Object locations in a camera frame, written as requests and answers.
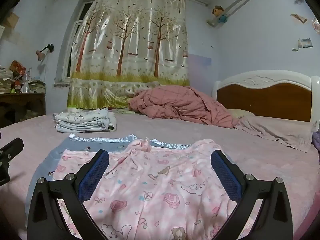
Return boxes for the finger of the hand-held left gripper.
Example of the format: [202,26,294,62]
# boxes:
[0,137,24,160]

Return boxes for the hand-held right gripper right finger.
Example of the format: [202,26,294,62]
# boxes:
[211,149,293,240]

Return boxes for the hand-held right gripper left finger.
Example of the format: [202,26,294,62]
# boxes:
[27,149,110,240]

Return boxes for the pink cartoon print pants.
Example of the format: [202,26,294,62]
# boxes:
[52,138,265,240]

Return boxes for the blue satin trim pants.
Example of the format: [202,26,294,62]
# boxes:
[26,134,190,228]

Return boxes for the white blue print folded pants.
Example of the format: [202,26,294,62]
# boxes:
[53,114,117,133]

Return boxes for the white cat print folded pants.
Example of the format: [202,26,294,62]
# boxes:
[59,108,110,125]

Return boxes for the dark wooden desk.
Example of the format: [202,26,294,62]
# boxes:
[0,92,47,128]

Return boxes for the mauve crumpled sheet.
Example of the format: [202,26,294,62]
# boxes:
[235,116,317,153]

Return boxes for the beige pillow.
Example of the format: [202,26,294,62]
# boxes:
[229,109,255,119]

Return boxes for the stack of books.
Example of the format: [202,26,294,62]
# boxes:
[29,80,47,93]

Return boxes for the stack of papers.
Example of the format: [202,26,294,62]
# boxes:
[0,66,14,94]

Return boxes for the red box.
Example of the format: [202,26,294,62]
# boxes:
[9,60,27,74]

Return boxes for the white and wood headboard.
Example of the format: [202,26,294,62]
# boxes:
[212,70,320,130]

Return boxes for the pink checked quilt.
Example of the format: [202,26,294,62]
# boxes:
[128,85,240,128]

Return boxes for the purple cloth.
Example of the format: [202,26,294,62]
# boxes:
[312,130,320,152]

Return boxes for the cardboard box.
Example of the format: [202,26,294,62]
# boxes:
[1,12,20,29]

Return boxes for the tree print curtain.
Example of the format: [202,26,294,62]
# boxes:
[67,0,190,109]

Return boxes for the small doll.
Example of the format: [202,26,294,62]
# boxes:
[212,5,229,23]

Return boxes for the pink wall lamp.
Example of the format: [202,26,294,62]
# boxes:
[36,44,55,62]

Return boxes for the white frame window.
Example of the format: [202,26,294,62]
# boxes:
[56,0,98,85]

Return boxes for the pale purple wall sheet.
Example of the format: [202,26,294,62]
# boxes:
[187,54,213,85]

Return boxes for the picture card wall sticker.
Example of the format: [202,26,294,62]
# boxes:
[292,38,313,52]

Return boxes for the torn paper wall sticker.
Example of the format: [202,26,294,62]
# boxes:
[290,13,308,24]

